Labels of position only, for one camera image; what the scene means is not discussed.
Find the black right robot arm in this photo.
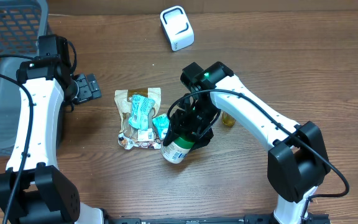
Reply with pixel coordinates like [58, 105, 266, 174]
[162, 62, 330, 223]

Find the teal white snack packet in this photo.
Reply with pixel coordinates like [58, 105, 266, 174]
[128, 95, 155, 130]

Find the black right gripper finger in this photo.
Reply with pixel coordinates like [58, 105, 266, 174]
[191, 128, 214, 151]
[163, 124, 179, 146]

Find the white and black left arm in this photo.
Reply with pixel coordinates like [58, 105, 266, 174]
[0, 55, 109, 223]

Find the brown patterned snack packet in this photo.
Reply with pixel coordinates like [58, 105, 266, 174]
[117, 128, 162, 150]

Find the grey plastic mesh basket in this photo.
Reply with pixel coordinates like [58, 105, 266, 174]
[0, 0, 52, 156]

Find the beige brown paper pouch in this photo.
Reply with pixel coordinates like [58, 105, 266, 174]
[114, 88, 162, 137]

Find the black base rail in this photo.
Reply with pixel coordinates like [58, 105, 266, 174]
[101, 213, 331, 224]

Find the white barcode scanner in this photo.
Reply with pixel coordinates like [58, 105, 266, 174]
[160, 6, 195, 52]

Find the green lid white jar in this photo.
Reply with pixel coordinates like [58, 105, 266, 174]
[162, 137, 195, 164]

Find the green white tissue pack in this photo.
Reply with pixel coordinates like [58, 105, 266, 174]
[152, 114, 170, 140]

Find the clear bottle yellow liquid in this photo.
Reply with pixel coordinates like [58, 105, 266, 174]
[222, 111, 236, 127]

